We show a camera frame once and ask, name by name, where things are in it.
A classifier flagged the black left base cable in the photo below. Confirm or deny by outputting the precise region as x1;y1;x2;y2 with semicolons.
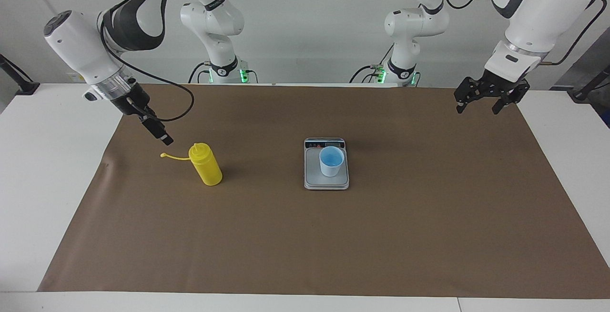
349;44;396;84

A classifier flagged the brown paper table mat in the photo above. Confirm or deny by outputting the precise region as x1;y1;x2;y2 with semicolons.
37;83;610;299

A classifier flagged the yellow squeeze bottle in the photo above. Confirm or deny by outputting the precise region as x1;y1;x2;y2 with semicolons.
160;142;223;187

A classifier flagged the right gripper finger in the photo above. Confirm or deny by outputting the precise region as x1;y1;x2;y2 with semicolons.
142;110;174;146

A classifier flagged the grey panel board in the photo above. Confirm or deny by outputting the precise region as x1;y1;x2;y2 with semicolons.
550;26;610;90

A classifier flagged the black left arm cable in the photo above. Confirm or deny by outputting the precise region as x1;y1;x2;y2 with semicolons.
436;0;610;67

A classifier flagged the black clamp stand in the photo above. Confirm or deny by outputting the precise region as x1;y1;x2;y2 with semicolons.
0;54;40;96
567;64;610;102

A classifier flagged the black right base cable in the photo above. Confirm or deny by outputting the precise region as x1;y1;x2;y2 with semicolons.
188;61;213;84

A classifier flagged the light blue plastic cup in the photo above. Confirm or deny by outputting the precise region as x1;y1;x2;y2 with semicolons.
319;146;345;178

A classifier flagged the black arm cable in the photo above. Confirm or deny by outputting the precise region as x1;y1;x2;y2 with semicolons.
99;12;195;123
436;0;610;67

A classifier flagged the silver digital kitchen scale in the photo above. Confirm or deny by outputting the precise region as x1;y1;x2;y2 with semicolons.
304;137;350;191

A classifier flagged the black base cable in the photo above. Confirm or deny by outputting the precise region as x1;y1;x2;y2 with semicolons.
188;61;213;84
349;44;396;84

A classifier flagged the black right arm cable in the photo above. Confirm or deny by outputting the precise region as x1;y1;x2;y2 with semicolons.
99;12;195;123

